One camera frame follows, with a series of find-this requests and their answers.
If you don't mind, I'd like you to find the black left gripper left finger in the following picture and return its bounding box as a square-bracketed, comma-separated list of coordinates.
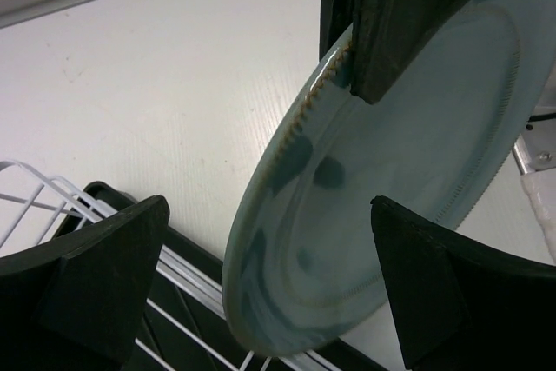
[1, 195, 169, 370]

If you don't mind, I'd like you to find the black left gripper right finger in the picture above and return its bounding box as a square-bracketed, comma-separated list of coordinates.
[371, 196, 555, 370]

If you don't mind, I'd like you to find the plain teal plate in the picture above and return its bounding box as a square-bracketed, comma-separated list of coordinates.
[222, 0, 555, 356]

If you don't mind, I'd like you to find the black drip tray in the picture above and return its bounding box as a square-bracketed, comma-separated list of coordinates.
[51, 180, 405, 371]

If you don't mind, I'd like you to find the white wire dish rack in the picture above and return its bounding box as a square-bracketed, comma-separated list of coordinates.
[1, 161, 346, 370]

